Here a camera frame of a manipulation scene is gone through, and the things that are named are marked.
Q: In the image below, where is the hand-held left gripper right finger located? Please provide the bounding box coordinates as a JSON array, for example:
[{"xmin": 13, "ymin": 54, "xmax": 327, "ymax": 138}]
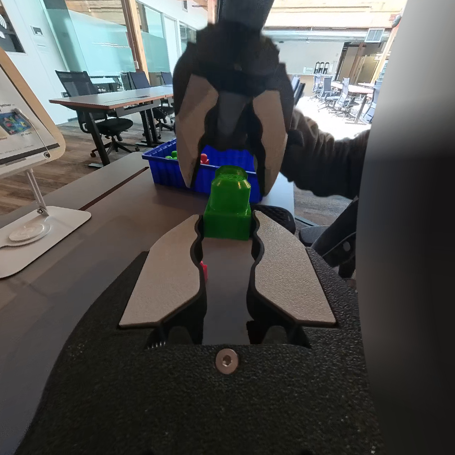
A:
[{"xmin": 247, "ymin": 211, "xmax": 337, "ymax": 328}]

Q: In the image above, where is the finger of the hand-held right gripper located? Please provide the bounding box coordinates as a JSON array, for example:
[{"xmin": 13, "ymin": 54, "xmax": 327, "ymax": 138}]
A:
[
  {"xmin": 175, "ymin": 74, "xmax": 221, "ymax": 189},
  {"xmin": 252, "ymin": 89, "xmax": 289, "ymax": 197}
]

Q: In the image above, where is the black textured wrist rest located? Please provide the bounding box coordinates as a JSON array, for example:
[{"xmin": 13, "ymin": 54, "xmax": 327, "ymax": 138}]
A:
[{"xmin": 253, "ymin": 204, "xmax": 297, "ymax": 235}]

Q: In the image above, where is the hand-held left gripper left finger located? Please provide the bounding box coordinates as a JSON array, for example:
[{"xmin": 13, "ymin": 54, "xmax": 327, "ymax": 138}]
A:
[{"xmin": 118, "ymin": 215, "xmax": 208, "ymax": 329}]

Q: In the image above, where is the black office chair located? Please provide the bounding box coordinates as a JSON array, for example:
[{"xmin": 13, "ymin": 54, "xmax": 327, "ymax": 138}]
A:
[
  {"xmin": 56, "ymin": 70, "xmax": 136, "ymax": 158},
  {"xmin": 313, "ymin": 73, "xmax": 374, "ymax": 121},
  {"xmin": 299, "ymin": 199, "xmax": 357, "ymax": 279}
]

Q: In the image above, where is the wooden office desk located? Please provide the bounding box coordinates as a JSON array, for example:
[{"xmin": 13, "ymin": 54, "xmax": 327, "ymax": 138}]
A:
[{"xmin": 50, "ymin": 86, "xmax": 175, "ymax": 168}]

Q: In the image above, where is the blue plastic bin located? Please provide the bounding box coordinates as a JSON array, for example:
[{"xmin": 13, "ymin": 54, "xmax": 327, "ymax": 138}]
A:
[{"xmin": 142, "ymin": 139, "xmax": 264, "ymax": 205}]

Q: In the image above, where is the printed instruction sheet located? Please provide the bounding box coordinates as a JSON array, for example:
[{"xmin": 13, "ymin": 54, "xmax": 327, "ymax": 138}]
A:
[{"xmin": 0, "ymin": 68, "xmax": 52, "ymax": 165}]

